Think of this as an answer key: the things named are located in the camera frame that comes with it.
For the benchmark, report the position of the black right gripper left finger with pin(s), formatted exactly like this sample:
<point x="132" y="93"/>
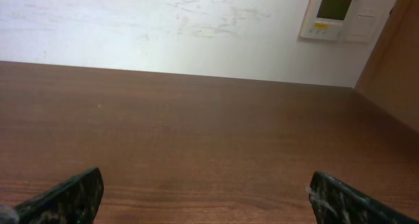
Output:
<point x="74" y="201"/>

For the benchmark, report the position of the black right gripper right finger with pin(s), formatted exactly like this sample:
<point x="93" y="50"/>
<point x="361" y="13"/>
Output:
<point x="335" y="202"/>

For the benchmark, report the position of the brown wooden side panel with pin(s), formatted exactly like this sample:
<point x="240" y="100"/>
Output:
<point x="390" y="76"/>

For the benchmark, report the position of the white wall thermostat panel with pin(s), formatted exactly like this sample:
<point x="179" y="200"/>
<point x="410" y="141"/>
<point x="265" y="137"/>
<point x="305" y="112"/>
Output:
<point x="341" y="20"/>

